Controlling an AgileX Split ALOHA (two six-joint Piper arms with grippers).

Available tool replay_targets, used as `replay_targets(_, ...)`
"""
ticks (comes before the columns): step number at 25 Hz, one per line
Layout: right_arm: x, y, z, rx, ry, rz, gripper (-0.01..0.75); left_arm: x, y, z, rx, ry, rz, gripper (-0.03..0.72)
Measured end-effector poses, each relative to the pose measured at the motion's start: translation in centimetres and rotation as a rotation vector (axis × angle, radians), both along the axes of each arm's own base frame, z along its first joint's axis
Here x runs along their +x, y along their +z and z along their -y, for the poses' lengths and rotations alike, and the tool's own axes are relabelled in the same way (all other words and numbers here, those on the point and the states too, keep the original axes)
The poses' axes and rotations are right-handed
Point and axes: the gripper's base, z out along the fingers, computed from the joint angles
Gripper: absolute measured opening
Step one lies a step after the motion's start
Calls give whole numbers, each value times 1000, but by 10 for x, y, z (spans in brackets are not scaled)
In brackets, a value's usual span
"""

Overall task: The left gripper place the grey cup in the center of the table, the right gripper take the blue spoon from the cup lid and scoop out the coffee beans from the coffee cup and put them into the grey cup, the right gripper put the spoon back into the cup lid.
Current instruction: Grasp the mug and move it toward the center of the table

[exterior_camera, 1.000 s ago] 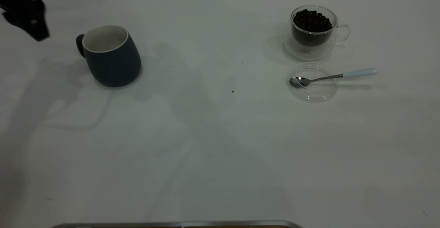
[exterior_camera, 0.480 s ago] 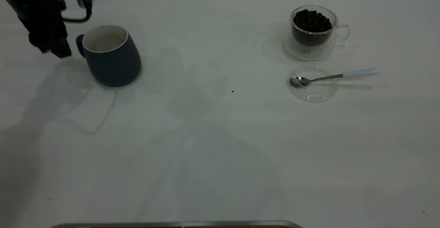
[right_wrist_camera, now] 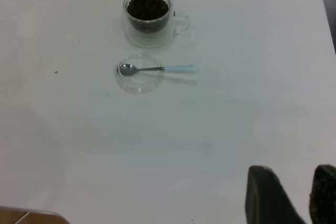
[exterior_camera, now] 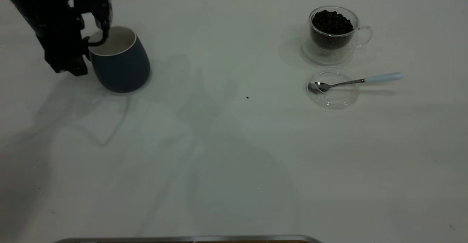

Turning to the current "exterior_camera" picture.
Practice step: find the clear double-wall glass cup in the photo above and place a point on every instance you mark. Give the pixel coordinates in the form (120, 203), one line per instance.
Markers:
(329, 54)

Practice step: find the dark blue-grey ceramic mug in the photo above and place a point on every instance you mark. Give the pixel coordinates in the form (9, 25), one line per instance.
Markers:
(122, 69)

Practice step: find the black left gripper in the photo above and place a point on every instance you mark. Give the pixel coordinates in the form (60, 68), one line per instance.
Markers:
(60, 27)

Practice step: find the clear glass saucer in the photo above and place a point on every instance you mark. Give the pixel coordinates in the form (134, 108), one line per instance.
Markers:
(337, 98)

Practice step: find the dark coffee beans pile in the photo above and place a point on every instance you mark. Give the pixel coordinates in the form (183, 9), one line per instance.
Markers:
(332, 23)

